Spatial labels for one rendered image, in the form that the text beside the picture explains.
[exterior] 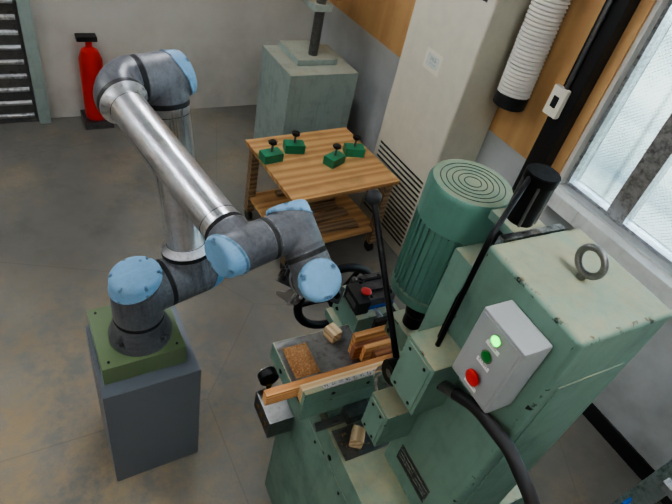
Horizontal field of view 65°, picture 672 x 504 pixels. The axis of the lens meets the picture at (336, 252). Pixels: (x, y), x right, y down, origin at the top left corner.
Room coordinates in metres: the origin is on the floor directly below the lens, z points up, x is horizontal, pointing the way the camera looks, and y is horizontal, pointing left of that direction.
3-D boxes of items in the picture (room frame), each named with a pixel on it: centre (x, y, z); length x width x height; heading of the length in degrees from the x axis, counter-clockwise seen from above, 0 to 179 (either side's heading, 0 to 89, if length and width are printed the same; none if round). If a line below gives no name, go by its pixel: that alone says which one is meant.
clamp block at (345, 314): (1.09, -0.12, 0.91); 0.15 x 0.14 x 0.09; 125
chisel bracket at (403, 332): (0.91, -0.24, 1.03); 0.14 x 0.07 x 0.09; 35
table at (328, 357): (1.02, -0.17, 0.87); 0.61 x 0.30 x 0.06; 125
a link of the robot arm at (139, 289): (1.02, 0.54, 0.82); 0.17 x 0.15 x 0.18; 141
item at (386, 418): (0.69, -0.21, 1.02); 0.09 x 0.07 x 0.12; 125
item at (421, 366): (0.67, -0.23, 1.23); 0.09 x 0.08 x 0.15; 35
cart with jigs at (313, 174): (2.46, 0.20, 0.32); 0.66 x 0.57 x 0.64; 130
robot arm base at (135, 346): (1.02, 0.54, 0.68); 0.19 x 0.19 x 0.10
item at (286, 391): (0.90, -0.19, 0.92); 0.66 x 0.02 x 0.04; 125
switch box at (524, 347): (0.59, -0.30, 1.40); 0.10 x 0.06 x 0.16; 35
